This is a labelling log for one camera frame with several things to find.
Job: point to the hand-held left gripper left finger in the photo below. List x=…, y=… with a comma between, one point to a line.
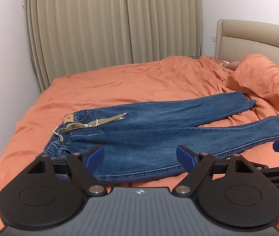
x=95, y=156

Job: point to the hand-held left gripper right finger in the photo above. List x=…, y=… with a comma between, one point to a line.
x=185, y=156

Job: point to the blue denim pants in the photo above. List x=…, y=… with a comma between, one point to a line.
x=154, y=140

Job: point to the khaki fabric belt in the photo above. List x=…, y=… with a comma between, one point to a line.
x=100, y=121

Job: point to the orange duvet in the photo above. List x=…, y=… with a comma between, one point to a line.
x=260, y=78

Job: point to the orange bed sheet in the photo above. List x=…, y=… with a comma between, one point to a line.
x=105, y=83

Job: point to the pale pink pillow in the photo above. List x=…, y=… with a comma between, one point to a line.
x=231, y=65

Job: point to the beige padded headboard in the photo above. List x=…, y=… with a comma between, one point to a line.
x=252, y=39

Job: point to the beige pleated curtain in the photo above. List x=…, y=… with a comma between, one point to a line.
x=115, y=22

